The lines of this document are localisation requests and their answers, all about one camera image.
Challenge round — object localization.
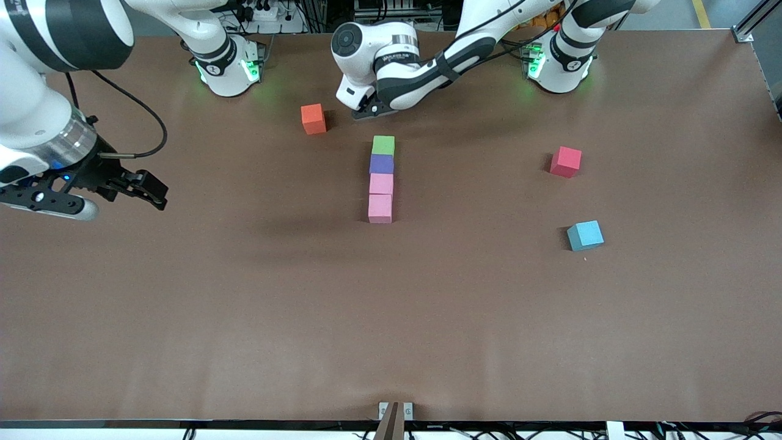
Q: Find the aluminium frame post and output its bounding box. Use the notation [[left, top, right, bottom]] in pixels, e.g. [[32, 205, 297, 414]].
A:
[[732, 0, 782, 43]]

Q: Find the small metal bracket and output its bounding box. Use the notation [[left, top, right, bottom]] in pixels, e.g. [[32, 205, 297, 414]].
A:
[[378, 401, 414, 421]]

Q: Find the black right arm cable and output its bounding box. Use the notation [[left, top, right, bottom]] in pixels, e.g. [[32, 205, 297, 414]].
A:
[[63, 69, 168, 160]]

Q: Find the bag of orange fruit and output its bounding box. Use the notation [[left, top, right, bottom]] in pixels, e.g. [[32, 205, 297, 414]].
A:
[[506, 5, 564, 32]]

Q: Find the cyan foam block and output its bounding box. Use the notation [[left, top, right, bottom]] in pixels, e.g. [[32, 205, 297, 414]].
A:
[[566, 221, 605, 252]]

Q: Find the red foam block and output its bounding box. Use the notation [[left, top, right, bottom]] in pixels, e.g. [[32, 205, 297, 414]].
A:
[[550, 146, 582, 179]]

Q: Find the white power strip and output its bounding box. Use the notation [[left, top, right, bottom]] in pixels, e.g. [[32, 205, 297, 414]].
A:
[[243, 3, 295, 23]]

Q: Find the orange foam block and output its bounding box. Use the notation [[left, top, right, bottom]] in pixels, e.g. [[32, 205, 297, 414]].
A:
[[301, 103, 327, 135]]

